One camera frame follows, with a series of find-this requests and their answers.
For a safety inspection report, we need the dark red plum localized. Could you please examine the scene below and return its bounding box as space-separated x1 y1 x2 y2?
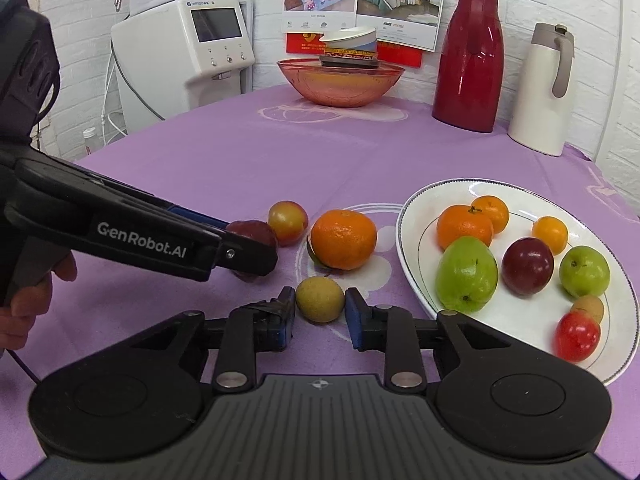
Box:
226 219 279 284
501 237 555 296

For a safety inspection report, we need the white cable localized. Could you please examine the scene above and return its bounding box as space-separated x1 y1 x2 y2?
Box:
100 50 131 138

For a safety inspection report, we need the white bowl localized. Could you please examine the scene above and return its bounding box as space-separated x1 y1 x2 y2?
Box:
319 27 377 54

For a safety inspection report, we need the large orange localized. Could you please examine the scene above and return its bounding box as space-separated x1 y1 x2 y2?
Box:
306 208 378 272

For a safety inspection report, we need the small red apple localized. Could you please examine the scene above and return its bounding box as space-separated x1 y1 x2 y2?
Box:
554 311 602 363

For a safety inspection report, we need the patterned bowl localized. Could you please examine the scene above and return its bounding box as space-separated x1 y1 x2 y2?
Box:
325 46 379 61

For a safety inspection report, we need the large green pear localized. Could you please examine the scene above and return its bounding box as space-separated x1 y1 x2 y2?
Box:
434 236 500 315

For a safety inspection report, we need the small yellow-orange citrus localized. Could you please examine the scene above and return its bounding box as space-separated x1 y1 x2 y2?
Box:
531 216 569 255
470 195 510 235

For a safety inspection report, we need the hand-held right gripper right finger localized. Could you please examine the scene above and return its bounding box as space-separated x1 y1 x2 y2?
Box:
345 287 542 392

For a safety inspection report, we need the red thermos jug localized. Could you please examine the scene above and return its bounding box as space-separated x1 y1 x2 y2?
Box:
432 0 505 134

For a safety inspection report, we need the red glass bowl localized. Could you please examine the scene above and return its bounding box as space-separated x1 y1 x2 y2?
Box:
276 57 406 108

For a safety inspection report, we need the black cable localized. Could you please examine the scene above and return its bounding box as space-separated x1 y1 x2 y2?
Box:
7 347 41 386

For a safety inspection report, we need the purple tablecloth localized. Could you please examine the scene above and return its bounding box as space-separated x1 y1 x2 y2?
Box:
0 82 640 480

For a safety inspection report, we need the person's left hand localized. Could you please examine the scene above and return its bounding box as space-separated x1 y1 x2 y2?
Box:
0 251 79 357

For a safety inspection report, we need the red-green plum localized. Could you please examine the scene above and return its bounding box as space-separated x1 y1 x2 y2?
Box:
267 200 309 247

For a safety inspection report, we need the small green apple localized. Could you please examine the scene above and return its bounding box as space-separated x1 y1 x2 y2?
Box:
558 246 611 298

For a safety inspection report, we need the small yellow-green fruit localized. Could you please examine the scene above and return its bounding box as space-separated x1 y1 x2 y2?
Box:
295 276 346 324

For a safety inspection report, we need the small tan fruit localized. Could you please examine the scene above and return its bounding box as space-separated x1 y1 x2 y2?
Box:
571 295 605 325

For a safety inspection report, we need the white water dispenser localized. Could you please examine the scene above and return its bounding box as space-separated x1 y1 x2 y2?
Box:
111 0 255 136

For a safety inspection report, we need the white wall conduit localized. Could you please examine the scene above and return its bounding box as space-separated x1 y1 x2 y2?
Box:
595 0 626 163

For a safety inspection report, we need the white plate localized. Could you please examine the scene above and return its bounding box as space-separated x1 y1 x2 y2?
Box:
395 177 640 387

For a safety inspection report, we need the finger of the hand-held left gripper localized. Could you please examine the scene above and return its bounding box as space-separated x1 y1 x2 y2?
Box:
90 174 232 234
211 233 279 279

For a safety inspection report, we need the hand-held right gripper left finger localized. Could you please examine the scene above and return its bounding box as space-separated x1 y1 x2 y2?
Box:
109 287 297 394

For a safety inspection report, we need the dark bowl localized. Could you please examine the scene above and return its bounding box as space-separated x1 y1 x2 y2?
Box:
319 55 382 71

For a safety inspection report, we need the white thermos jug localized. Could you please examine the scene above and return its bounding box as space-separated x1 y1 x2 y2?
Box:
507 22 576 157

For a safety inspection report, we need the orange with green stem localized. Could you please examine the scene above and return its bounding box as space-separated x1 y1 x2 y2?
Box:
436 204 495 252

